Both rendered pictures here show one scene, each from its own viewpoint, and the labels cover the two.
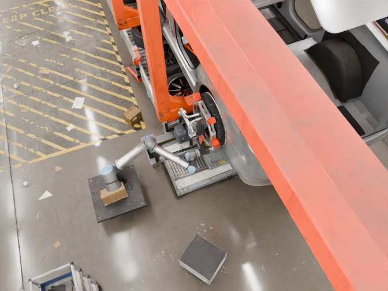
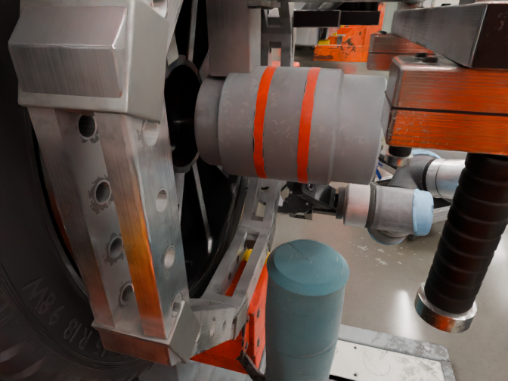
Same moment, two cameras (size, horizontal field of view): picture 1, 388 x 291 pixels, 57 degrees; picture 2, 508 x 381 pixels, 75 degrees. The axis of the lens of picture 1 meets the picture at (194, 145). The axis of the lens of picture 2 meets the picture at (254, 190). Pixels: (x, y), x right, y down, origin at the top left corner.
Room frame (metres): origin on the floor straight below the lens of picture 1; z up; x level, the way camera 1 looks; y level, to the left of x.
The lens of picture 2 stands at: (2.80, 0.14, 0.97)
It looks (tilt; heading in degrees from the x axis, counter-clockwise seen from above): 28 degrees down; 216
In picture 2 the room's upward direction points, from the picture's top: straight up
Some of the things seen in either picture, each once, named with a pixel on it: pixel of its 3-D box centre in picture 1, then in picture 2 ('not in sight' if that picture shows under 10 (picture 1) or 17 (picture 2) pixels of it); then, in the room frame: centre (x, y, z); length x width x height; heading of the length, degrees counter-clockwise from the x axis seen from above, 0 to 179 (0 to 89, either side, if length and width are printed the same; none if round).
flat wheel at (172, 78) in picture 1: (185, 94); not in sight; (3.30, 0.10, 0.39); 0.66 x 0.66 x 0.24
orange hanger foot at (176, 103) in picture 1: (187, 100); not in sight; (2.94, 0.07, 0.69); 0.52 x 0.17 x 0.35; 111
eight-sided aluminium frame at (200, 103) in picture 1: (204, 122); (236, 122); (2.46, -0.13, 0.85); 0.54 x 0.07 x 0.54; 21
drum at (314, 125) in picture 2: (198, 124); (291, 125); (2.44, -0.06, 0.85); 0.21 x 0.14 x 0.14; 111
